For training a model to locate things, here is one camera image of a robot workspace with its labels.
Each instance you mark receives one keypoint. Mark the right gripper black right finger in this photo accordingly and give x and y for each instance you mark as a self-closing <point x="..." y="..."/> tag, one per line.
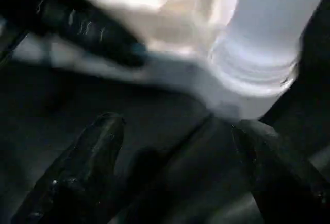
<point x="281" y="177"/>

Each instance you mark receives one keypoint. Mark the black work mat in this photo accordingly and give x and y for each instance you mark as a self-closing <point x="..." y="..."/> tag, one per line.
<point x="77" y="97"/>

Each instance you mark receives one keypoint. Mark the white plastic table top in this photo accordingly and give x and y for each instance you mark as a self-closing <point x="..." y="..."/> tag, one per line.
<point x="180" y="28"/>

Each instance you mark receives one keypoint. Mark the white plastic table leg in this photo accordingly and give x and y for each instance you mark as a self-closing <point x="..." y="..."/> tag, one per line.
<point x="270" y="15"/>

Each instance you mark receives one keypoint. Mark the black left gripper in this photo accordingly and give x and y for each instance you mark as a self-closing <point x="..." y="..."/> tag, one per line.
<point x="23" y="0"/>

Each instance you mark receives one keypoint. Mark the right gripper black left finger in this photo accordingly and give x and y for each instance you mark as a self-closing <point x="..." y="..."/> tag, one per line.
<point x="77" y="177"/>

